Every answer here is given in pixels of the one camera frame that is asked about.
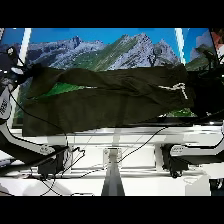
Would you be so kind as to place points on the dark green pants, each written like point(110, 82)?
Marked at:
point(110, 103)

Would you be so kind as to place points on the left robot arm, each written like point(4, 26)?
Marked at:
point(13, 143)

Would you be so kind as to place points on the silver frame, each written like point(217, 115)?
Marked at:
point(113, 180)

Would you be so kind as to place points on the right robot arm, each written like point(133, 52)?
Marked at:
point(206, 100)

